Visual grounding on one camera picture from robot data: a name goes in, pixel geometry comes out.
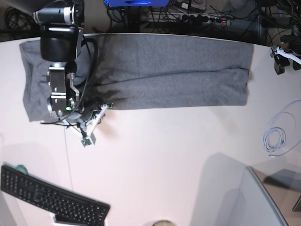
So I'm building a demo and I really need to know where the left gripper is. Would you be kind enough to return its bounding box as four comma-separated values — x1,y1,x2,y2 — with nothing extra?
274,34,301,75

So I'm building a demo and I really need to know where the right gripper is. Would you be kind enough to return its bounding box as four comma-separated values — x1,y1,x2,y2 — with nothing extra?
68,103,106,127

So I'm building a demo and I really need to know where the grey t-shirt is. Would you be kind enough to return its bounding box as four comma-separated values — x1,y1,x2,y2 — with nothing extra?
18,33,254,122

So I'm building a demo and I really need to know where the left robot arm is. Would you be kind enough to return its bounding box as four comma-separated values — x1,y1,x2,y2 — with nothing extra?
257,0,301,75

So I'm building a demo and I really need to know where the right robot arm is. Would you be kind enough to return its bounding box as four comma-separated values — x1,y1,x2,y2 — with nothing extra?
33,0,98,130

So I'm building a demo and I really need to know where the green tape roll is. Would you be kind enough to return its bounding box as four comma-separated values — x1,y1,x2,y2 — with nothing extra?
15,165,28,175

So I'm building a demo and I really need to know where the black computer keyboard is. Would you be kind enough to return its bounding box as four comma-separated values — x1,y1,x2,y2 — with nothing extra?
0,165,110,226

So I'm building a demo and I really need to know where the blue box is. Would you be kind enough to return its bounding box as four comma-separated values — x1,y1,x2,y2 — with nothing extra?
104,0,169,7

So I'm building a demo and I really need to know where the white power strip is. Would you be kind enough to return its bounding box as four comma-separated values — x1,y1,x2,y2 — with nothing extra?
142,11,234,26

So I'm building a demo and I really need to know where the round tan object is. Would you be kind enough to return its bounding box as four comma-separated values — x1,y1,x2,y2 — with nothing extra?
152,219,175,226

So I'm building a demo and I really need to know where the coiled white cable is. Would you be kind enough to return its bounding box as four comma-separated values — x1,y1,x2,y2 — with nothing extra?
262,100,301,157

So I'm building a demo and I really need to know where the coiled black cable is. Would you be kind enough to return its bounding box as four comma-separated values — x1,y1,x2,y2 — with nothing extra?
4,6,33,30

